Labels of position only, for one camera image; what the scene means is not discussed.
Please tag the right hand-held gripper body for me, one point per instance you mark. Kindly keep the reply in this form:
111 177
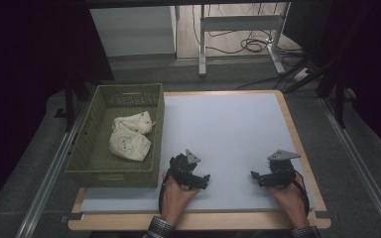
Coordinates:
281 168

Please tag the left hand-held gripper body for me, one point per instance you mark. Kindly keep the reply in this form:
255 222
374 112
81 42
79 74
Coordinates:
181 168

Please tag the cream cloth with outline print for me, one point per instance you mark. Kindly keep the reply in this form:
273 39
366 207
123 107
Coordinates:
129 143

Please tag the green plastic basket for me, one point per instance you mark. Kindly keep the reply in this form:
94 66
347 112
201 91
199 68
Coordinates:
112 165

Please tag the person's left hand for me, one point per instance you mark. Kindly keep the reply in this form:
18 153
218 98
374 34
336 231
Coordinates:
175 200

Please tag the person's right hand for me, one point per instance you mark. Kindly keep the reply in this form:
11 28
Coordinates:
289 201

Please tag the cream cloth with small dots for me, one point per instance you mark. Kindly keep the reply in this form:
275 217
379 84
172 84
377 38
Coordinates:
135 122

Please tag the black tripod stand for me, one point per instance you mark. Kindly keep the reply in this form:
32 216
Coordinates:
339 99

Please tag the white power strip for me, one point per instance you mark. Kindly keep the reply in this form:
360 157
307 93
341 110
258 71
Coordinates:
301 74

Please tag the black stand leg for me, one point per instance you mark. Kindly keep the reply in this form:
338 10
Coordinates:
69 105

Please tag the dark curtain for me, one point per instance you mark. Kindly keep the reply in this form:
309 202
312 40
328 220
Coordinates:
373 66
23 82

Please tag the grey cabinet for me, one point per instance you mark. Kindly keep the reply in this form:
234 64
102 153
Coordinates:
132 31

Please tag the metal floor rail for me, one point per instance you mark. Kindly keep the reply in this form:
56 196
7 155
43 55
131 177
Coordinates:
51 175
360 165

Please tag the white metal table frame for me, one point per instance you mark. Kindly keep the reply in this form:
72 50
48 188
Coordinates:
238 22

